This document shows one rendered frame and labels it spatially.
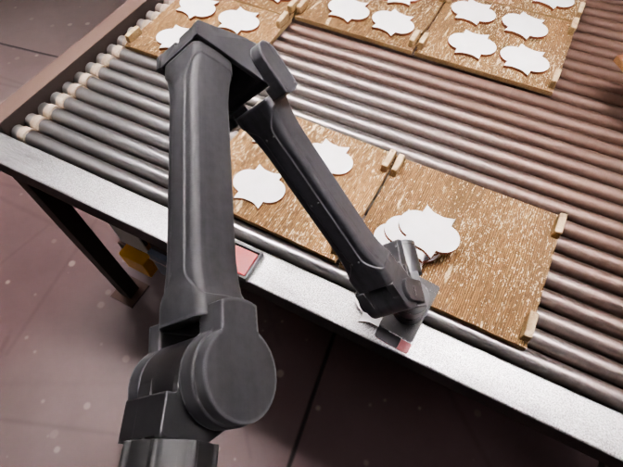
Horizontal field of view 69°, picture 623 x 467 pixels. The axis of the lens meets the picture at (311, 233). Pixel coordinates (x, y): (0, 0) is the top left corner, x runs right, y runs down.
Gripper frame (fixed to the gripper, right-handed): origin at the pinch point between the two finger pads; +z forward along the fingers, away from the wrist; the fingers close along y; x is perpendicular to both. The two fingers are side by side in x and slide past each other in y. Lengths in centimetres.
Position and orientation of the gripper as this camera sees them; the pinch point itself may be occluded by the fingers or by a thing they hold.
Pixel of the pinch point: (405, 317)
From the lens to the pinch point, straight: 95.0
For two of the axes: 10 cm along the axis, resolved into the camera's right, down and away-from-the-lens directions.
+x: 8.6, 4.3, -2.9
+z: 1.4, 3.5, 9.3
